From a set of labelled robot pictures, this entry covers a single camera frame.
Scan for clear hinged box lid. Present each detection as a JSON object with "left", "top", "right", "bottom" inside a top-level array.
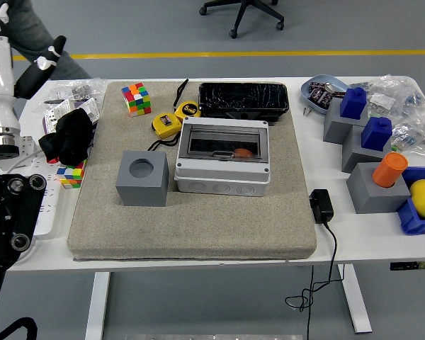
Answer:
[{"left": 182, "top": 124, "right": 264, "bottom": 160}]

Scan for black table control panel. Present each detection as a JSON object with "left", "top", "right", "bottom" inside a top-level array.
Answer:
[{"left": 390, "top": 261, "right": 425, "bottom": 272}]

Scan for person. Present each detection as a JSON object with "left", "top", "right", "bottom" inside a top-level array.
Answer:
[{"left": 5, "top": 0, "right": 93, "bottom": 81}]

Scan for clear bag of small parts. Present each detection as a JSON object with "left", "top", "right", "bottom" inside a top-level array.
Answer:
[
  {"left": 350, "top": 73, "right": 425, "bottom": 118},
  {"left": 44, "top": 76, "right": 107, "bottom": 111},
  {"left": 389, "top": 113, "right": 425, "bottom": 157}
]

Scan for white table leg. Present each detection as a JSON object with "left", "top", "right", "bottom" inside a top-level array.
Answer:
[
  {"left": 336, "top": 263, "right": 373, "bottom": 334},
  {"left": 84, "top": 271, "right": 111, "bottom": 340}
]

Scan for black cloth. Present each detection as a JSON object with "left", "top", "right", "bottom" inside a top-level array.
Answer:
[{"left": 38, "top": 108, "right": 94, "bottom": 166}]

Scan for white purple carton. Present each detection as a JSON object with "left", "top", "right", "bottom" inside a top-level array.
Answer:
[{"left": 42, "top": 97, "right": 101, "bottom": 135}]

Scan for blue plastic bin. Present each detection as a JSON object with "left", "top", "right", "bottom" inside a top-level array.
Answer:
[{"left": 396, "top": 166, "right": 425, "bottom": 235}]

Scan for colourful puzzle cube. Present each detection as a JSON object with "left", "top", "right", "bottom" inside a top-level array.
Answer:
[
  {"left": 120, "top": 82, "right": 152, "bottom": 118},
  {"left": 55, "top": 159, "right": 88, "bottom": 190}
]

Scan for grey block with round hole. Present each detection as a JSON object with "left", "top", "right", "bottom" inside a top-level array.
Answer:
[
  {"left": 115, "top": 149, "right": 170, "bottom": 208},
  {"left": 346, "top": 161, "right": 412, "bottom": 215}
]

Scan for yellow tape measure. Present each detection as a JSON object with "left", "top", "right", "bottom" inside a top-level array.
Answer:
[
  {"left": 173, "top": 101, "right": 202, "bottom": 123},
  {"left": 151, "top": 113, "right": 183, "bottom": 139}
]

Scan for grey block holder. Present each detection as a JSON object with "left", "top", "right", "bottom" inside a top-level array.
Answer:
[
  {"left": 341, "top": 124, "right": 392, "bottom": 174},
  {"left": 322, "top": 97, "right": 369, "bottom": 145}
]

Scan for blue bottle-shaped block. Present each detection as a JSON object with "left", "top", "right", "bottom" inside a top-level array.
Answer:
[
  {"left": 360, "top": 116, "right": 393, "bottom": 152},
  {"left": 339, "top": 86, "right": 368, "bottom": 119}
]

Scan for black plastic tray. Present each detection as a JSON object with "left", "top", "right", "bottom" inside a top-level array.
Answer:
[{"left": 198, "top": 82, "right": 290, "bottom": 125}]

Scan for grey-brown fabric mat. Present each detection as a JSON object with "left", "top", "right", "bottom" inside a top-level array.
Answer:
[{"left": 67, "top": 80, "right": 318, "bottom": 262}]

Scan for dark printed packets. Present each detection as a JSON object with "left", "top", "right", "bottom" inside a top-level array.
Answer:
[{"left": 307, "top": 81, "right": 348, "bottom": 106}]

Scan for light blue dish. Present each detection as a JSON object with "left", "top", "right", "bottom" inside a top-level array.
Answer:
[{"left": 300, "top": 74, "right": 351, "bottom": 115}]

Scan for white power cable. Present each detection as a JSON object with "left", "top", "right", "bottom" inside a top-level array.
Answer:
[{"left": 6, "top": 150, "right": 43, "bottom": 170}]

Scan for black power adapter with cord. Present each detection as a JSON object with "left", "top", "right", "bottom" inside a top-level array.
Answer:
[{"left": 285, "top": 188, "right": 346, "bottom": 340}]

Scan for black wrist strap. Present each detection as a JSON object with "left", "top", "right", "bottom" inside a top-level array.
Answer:
[
  {"left": 147, "top": 136, "right": 181, "bottom": 153},
  {"left": 172, "top": 78, "right": 190, "bottom": 109}
]

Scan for grey electrical enclosure box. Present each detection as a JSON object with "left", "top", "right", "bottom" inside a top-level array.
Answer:
[{"left": 173, "top": 116, "right": 271, "bottom": 198}]

